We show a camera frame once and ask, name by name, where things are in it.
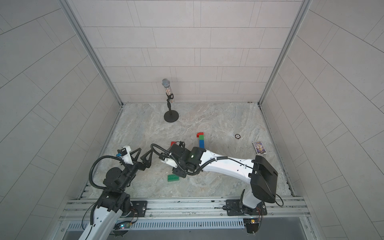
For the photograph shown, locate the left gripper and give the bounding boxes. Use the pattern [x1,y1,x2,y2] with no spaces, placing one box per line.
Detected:
[119,148,154,192]

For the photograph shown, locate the left controller board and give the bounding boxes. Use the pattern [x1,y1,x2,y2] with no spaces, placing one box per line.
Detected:
[113,221,133,237]

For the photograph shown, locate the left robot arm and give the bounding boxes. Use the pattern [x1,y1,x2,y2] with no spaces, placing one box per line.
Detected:
[80,147,153,240]

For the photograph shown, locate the right controller board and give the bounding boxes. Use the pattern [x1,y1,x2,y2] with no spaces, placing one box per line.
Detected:
[243,219,262,234]

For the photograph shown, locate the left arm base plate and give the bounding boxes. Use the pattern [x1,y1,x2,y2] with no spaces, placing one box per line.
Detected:
[121,201,148,218]

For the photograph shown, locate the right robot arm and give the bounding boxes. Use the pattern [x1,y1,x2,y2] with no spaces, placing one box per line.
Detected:
[160,144,278,216]

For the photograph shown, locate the blue small lego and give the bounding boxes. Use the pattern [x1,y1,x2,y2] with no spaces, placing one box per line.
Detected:
[199,140,205,149]

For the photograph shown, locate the green long lego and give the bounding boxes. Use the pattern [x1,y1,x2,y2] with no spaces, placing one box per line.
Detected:
[167,174,180,182]

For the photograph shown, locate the aluminium front rail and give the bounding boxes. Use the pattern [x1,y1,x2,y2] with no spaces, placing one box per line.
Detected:
[59,196,310,221]

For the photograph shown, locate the controller board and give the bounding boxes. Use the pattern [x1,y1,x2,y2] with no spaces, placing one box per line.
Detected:
[243,219,262,234]
[113,221,133,237]

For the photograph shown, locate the vented cable duct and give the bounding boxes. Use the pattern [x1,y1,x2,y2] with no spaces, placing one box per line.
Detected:
[67,218,245,231]

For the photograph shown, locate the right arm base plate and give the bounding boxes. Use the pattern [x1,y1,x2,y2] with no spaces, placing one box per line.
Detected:
[223,200,268,217]

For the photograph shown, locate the black microphone stand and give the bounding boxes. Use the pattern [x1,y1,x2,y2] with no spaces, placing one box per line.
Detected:
[164,94,179,123]

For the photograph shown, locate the glitter microphone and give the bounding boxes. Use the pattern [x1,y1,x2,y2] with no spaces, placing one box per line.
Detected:
[162,79,173,96]

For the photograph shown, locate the playing card box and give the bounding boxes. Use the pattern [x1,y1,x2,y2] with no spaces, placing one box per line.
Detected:
[252,141,267,155]

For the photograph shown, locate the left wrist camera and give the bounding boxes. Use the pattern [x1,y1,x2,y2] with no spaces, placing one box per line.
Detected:
[116,146,133,165]

